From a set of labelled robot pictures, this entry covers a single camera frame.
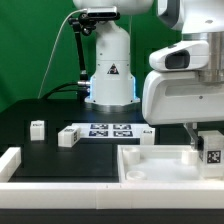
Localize white U-shaped fence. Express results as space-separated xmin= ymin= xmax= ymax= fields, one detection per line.
xmin=0 ymin=147 xmax=224 ymax=209

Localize white square table top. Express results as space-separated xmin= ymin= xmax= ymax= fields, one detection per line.
xmin=117 ymin=145 xmax=224 ymax=183

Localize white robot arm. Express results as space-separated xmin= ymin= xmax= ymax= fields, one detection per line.
xmin=73 ymin=0 xmax=224 ymax=150

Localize black base cables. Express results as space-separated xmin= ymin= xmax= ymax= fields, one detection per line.
xmin=41 ymin=81 xmax=81 ymax=100

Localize white fiducial marker sheet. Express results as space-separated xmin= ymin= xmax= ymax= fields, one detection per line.
xmin=73 ymin=123 xmax=154 ymax=139

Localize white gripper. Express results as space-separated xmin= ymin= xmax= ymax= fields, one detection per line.
xmin=142 ymin=71 xmax=224 ymax=149

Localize grey camera on mount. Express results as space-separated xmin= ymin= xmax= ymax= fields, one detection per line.
xmin=86 ymin=6 xmax=119 ymax=20

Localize white camera cable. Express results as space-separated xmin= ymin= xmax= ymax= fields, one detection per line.
xmin=37 ymin=8 xmax=88 ymax=100

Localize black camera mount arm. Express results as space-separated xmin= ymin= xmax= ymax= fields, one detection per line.
xmin=67 ymin=14 xmax=98 ymax=101

